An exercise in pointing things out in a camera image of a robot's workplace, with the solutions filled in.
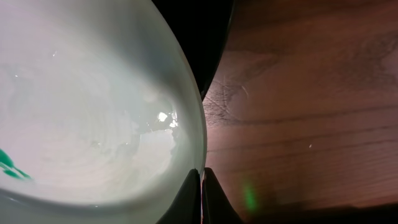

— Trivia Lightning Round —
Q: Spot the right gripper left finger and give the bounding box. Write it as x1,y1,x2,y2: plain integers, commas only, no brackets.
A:
157,169,201,224

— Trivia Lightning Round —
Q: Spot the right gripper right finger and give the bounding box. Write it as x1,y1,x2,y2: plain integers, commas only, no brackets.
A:
202,167,244,224

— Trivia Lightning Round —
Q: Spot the mint green plate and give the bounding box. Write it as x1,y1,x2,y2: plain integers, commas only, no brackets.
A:
1,1,206,223

